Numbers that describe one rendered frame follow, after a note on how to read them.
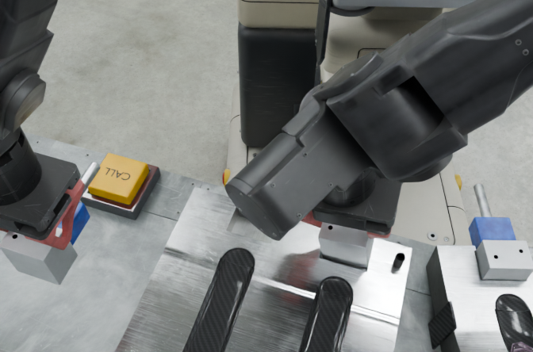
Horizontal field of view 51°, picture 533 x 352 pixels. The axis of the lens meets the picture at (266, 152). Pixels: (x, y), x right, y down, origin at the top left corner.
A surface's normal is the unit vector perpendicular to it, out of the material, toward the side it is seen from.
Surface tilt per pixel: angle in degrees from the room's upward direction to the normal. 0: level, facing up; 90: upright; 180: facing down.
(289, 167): 41
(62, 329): 0
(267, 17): 90
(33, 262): 91
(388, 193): 11
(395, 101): 48
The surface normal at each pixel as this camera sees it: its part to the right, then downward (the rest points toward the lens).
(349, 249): -0.30, 0.82
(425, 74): -0.30, 0.46
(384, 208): -0.16, -0.55
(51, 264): 0.95, 0.25
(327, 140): 0.35, -0.07
